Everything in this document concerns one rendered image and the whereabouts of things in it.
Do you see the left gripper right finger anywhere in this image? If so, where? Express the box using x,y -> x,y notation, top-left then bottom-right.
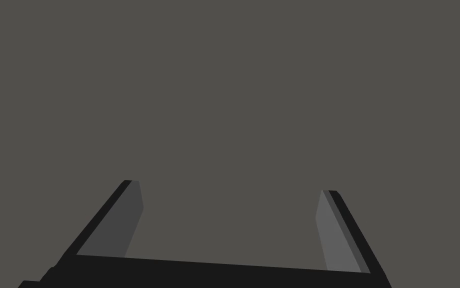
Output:
315,189 -> 372,275

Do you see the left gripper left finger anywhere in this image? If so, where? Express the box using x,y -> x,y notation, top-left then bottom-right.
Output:
64,179 -> 144,258

